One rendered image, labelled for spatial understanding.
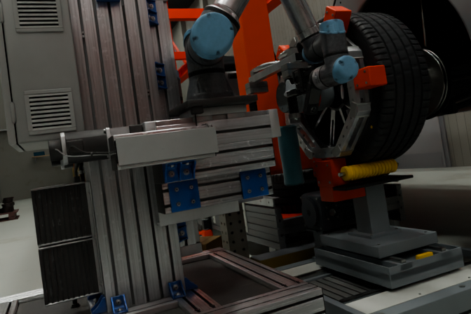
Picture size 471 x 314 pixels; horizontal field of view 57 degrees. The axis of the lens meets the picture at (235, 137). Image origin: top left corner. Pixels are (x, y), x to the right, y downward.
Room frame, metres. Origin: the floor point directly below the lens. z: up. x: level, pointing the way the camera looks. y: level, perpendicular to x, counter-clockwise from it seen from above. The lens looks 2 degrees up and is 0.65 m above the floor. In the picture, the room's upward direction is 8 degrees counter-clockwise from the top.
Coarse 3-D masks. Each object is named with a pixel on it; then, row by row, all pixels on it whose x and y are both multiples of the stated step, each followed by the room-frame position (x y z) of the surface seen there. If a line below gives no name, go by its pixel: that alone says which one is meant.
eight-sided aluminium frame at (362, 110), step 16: (352, 48) 1.59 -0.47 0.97; (352, 80) 1.58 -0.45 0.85; (352, 96) 1.59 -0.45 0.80; (368, 96) 1.59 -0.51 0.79; (352, 112) 1.60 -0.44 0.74; (368, 112) 1.60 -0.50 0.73; (304, 128) 2.02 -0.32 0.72; (352, 128) 1.63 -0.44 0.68; (304, 144) 1.94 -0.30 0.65; (336, 144) 1.72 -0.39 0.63; (352, 144) 1.70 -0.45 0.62
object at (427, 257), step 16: (320, 256) 1.99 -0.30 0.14; (336, 256) 1.87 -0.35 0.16; (352, 256) 1.85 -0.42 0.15; (368, 256) 1.77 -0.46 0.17; (400, 256) 1.78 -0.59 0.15; (416, 256) 1.64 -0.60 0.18; (432, 256) 1.65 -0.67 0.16; (448, 256) 1.68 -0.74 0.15; (352, 272) 1.78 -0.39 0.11; (368, 272) 1.68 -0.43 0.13; (384, 272) 1.60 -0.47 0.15; (400, 272) 1.59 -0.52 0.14; (416, 272) 1.62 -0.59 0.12; (432, 272) 1.65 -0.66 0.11
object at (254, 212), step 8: (256, 200) 2.49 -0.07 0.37; (264, 200) 2.38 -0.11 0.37; (272, 200) 2.30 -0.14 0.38; (248, 208) 2.60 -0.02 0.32; (256, 208) 2.50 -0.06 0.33; (264, 208) 2.39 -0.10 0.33; (272, 208) 2.32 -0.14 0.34; (280, 208) 2.29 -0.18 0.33; (256, 216) 2.51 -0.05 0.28; (264, 216) 2.41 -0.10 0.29; (272, 216) 2.32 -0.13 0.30; (280, 216) 2.29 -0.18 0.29
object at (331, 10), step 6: (330, 6) 1.65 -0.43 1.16; (336, 6) 1.66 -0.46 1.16; (342, 6) 1.67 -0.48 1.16; (330, 12) 1.64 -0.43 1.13; (336, 12) 1.61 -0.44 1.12; (342, 12) 1.62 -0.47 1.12; (348, 12) 1.63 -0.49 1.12; (324, 18) 1.68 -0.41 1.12; (330, 18) 1.64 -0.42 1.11; (336, 18) 1.62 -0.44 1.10; (342, 18) 1.63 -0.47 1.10; (348, 18) 1.65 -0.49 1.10; (348, 24) 1.66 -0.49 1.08
